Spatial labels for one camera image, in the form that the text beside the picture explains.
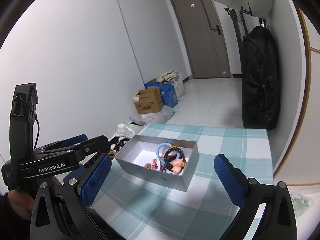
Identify black bead bracelet pig charm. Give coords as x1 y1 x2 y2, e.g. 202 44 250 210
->
163 146 187 175

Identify left hand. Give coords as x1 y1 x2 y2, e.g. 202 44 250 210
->
8 189 34 220

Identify black white sandals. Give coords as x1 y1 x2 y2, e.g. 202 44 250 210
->
110 137 130 153

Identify teal plaid tablecloth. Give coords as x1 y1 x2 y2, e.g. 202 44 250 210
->
92 123 273 239

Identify silver plastic mailer bag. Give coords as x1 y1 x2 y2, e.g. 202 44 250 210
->
115 123 135 138

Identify grey open cardboard box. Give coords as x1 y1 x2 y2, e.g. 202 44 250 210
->
116 135 199 192

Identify green printed plastic bag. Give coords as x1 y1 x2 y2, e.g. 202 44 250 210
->
290 190 313 218

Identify brown cardboard box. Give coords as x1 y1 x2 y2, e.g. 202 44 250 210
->
133 87 163 114

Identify black suitcase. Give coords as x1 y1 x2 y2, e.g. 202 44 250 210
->
241 25 281 131

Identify grey plastic mailer bag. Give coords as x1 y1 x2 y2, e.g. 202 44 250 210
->
129 105 175 126

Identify white woven sack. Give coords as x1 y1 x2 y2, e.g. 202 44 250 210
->
172 73 186 101

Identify blue cardboard box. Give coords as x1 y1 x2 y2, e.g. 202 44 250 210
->
144 81 178 108

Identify cream tote bag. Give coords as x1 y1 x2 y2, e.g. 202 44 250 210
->
158 69 182 83

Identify grey door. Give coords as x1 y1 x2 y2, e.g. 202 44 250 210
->
171 0 231 79

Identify black metal rack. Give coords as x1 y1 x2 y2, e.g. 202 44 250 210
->
224 7 252 42

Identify light blue ring bracelet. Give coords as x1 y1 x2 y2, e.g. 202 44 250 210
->
156 142 176 167

